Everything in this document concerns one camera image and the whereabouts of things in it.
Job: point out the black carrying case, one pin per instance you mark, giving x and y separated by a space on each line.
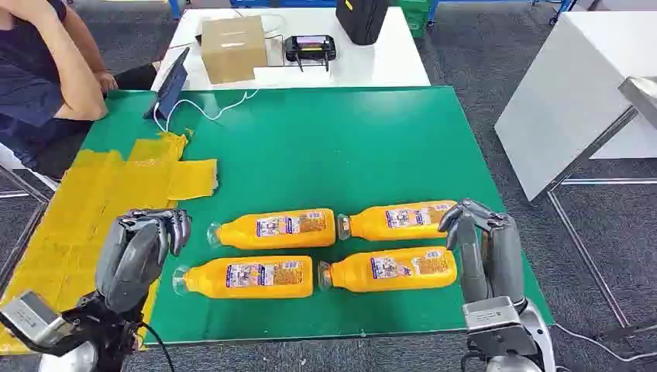
362 20

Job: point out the person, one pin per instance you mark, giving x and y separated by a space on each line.
31 92

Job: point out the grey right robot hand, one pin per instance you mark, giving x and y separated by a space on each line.
500 256

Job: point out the blue shelf frame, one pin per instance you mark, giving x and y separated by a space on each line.
175 6

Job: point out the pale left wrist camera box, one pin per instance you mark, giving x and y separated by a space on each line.
33 321

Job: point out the large white table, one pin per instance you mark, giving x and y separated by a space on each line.
564 102

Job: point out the orange drink bottle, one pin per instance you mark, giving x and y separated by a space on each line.
241 233
369 226
210 280
354 272

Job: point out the green table mat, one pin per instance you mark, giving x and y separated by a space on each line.
333 154

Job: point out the small white table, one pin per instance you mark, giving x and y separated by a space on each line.
380 61

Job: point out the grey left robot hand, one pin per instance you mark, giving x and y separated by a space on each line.
128 267

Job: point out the grey metal table frame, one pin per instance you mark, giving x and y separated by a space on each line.
605 181

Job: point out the dark blue tablet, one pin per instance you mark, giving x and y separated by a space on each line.
172 84

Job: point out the green plastic crate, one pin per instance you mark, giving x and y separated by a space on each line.
416 18

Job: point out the brown cardboard box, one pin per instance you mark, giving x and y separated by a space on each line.
233 51

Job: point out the yellow sheet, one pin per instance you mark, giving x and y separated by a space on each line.
77 205

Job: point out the white seat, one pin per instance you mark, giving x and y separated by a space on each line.
20 167

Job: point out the black handheld controller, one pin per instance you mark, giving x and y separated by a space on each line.
310 49

